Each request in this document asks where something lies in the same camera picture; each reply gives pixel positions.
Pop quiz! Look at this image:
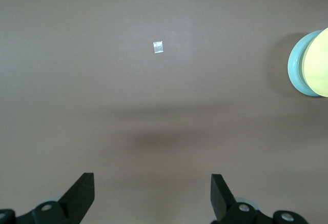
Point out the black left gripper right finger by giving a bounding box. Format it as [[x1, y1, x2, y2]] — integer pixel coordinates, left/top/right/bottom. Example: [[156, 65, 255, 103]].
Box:
[[210, 174, 309, 224]]

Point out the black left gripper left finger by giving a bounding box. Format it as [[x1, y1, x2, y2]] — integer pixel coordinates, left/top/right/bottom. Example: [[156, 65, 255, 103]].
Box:
[[0, 172, 95, 224]]

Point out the pale green round plate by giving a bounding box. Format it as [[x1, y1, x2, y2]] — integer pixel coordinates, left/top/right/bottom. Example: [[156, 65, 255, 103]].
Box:
[[286, 30, 324, 98]]

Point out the yellow round plate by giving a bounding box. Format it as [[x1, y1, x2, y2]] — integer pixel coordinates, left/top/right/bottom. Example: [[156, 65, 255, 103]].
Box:
[[302, 27, 328, 98]]

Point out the brown table cover sheet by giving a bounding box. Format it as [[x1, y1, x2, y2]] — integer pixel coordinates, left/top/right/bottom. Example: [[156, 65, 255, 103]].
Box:
[[0, 0, 328, 224]]

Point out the small clear tape piece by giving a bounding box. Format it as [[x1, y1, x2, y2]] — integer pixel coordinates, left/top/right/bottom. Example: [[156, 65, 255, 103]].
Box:
[[153, 40, 165, 55]]

